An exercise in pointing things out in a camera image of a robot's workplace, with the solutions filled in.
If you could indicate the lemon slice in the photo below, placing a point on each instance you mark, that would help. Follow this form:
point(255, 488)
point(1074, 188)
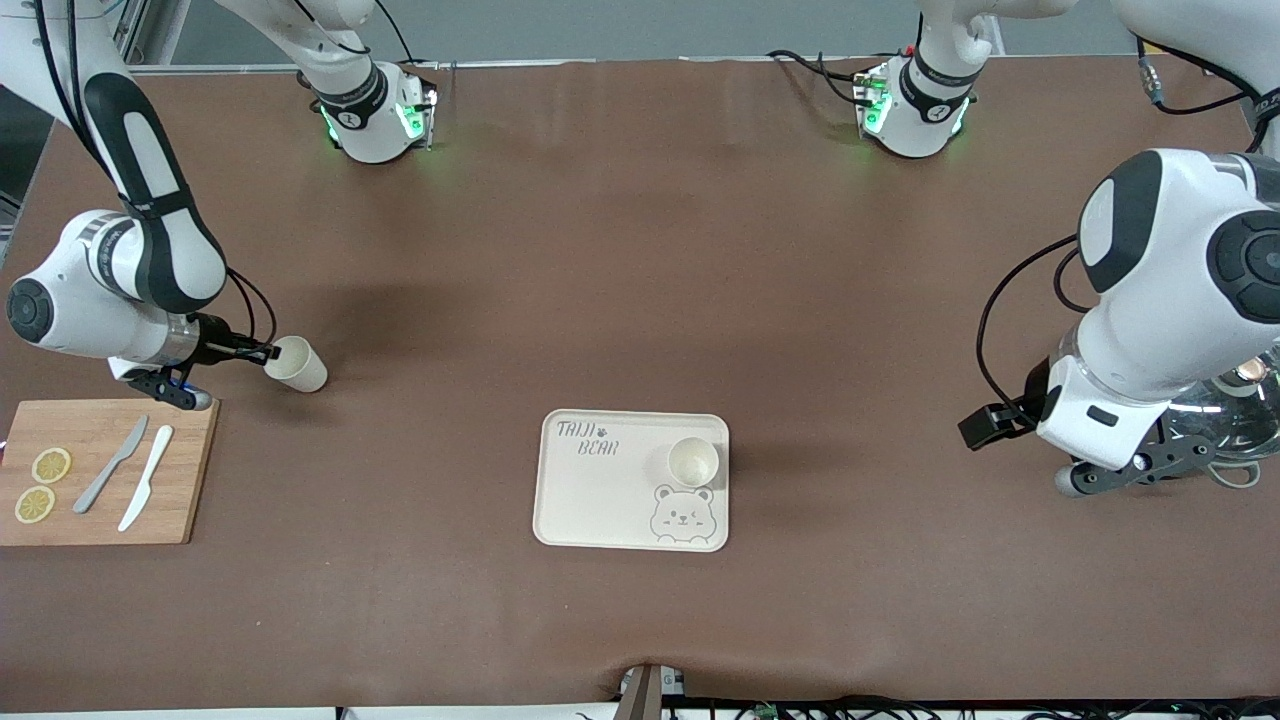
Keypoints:
point(35, 504)
point(51, 465)

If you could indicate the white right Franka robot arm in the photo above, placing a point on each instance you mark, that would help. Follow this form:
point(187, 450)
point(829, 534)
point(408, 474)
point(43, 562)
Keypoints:
point(160, 230)

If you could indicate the right gripper silver-white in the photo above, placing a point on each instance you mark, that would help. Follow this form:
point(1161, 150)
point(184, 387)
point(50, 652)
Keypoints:
point(216, 338)

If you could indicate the brown camera mount bracket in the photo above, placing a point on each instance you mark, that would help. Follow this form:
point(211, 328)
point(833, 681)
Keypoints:
point(645, 695)

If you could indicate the wooden cutting board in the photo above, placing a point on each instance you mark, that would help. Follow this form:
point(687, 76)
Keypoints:
point(190, 480)

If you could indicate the silver table edge rail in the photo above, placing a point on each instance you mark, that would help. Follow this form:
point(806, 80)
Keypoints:
point(230, 68)

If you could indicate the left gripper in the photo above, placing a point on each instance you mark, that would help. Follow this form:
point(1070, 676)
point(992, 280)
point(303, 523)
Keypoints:
point(1034, 389)

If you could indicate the white IKEA cup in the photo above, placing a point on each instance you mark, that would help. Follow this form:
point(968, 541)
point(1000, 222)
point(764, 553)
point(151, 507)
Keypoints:
point(298, 365)
point(693, 462)

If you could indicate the aluminium frame struts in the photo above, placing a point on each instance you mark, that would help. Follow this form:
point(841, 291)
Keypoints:
point(135, 25)

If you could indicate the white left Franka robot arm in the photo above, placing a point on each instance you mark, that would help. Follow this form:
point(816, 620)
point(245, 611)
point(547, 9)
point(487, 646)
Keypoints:
point(1170, 260)

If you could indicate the white plastic knife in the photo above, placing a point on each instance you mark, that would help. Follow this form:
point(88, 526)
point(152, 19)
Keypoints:
point(150, 470)

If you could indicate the glass pot lid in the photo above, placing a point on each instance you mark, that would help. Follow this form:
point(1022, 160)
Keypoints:
point(1255, 415)

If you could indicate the grey plastic knife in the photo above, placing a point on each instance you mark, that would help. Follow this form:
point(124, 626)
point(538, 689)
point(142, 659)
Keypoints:
point(110, 466)

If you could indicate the cream bear print tray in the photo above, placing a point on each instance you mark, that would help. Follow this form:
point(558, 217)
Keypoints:
point(600, 500)

